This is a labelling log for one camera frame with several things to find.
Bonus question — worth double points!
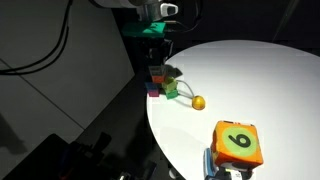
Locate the small blue block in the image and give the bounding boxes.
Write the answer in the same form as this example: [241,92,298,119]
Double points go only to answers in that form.
[144,81,160,92]

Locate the yellow ball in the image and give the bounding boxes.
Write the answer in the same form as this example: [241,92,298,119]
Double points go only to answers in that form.
[191,95,207,111]

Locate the small dark green block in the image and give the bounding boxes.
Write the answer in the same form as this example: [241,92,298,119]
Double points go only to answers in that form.
[165,89,179,101]

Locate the small light green block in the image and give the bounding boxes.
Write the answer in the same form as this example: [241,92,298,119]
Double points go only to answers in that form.
[162,76,178,94]

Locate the small magenta block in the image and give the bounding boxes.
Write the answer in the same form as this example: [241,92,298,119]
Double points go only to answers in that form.
[148,89,161,98]

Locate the small grey block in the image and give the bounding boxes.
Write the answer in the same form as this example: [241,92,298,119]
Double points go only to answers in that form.
[148,65,167,78]

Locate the thin black cable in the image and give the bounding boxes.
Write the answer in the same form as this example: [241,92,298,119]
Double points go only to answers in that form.
[164,0,204,34]

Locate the large orange number dice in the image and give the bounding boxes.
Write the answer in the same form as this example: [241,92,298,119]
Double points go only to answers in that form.
[210,120,265,169]

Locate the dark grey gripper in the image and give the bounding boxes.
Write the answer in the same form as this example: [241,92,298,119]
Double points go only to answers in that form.
[134,35,174,73]

